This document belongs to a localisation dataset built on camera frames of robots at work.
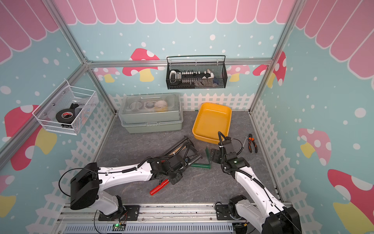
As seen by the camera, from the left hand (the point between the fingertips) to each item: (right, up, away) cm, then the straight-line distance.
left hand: (177, 175), depth 82 cm
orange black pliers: (+50, +18, +21) cm, 57 cm away
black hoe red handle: (-7, -3, -7) cm, 10 cm away
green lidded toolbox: (-18, +36, +10) cm, 41 cm away
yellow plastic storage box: (+24, +34, +34) cm, 54 cm away
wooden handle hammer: (-2, +11, +13) cm, 17 cm away
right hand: (+23, +11, +3) cm, 26 cm away
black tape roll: (-54, +33, -11) cm, 64 cm away
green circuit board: (-29, -23, -9) cm, 38 cm away
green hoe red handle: (+16, +2, +11) cm, 20 cm away
